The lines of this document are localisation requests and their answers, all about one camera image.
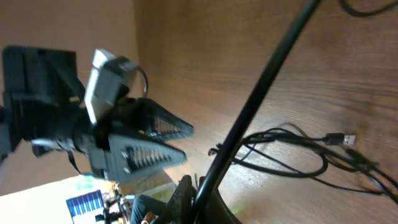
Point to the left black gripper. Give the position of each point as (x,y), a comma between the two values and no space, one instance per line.
(113,146)

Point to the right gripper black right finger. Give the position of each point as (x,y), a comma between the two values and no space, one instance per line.
(216,211)

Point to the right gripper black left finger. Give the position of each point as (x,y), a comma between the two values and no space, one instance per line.
(179,206)

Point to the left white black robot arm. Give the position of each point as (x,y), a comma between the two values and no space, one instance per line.
(33,74)

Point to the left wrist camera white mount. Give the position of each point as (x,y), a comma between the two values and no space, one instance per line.
(107,75)

